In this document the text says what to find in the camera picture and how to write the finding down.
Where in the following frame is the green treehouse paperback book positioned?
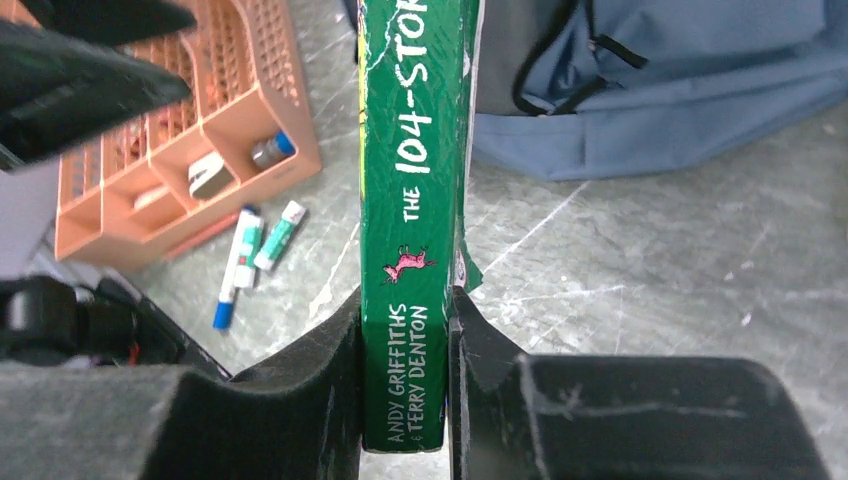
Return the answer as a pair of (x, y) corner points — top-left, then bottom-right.
(357, 1), (484, 454)

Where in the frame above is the pink eraser in organizer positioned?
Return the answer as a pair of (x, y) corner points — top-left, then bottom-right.
(133, 185), (169, 211)

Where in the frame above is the green white glue stick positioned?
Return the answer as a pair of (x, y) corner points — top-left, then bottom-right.
(233, 215), (264, 289)

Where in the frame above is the blue backpack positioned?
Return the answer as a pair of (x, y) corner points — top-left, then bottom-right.
(472, 1), (847, 181)

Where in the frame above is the blue capped whiteboard marker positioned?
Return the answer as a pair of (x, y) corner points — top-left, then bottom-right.
(212, 205), (258, 330)

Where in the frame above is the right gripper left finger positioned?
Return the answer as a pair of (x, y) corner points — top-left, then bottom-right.
(1, 295), (363, 479)

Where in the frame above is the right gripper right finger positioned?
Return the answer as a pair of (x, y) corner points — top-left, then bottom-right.
(448, 289), (828, 479)

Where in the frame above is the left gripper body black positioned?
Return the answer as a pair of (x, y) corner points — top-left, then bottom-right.
(1, 1), (197, 172)

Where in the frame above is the orange plastic desk organizer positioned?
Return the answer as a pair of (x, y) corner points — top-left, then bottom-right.
(53, 1), (321, 271)

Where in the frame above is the white stapler in organizer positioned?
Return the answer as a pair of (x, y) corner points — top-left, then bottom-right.
(187, 152), (234, 201)

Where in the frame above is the blue capped bottle in organizer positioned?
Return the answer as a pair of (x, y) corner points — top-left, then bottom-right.
(251, 131), (296, 170)

